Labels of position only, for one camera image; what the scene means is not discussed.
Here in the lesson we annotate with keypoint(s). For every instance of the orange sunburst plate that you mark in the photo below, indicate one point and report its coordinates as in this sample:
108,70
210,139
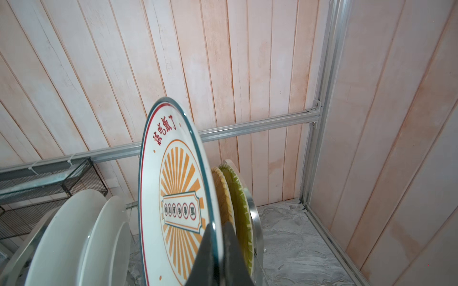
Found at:
177,200
106,258

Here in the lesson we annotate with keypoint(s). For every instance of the stainless steel dish rack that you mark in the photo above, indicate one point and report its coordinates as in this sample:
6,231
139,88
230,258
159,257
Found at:
10,246

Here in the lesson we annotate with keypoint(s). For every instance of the black mesh wall basket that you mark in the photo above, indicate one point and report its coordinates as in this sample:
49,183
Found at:
24,201

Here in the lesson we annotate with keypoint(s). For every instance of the white plate with text rim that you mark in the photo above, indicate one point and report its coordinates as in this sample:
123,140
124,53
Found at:
58,258

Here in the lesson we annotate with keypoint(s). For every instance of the yellow green woven plate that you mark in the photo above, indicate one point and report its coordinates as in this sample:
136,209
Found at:
243,221

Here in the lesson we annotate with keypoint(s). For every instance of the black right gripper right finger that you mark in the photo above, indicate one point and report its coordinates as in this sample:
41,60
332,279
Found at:
235,270

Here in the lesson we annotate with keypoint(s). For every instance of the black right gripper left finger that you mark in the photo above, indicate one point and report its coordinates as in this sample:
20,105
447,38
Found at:
203,270

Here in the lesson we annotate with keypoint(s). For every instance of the orange woven bamboo plate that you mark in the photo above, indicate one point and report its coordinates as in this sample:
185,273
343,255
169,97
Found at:
226,209

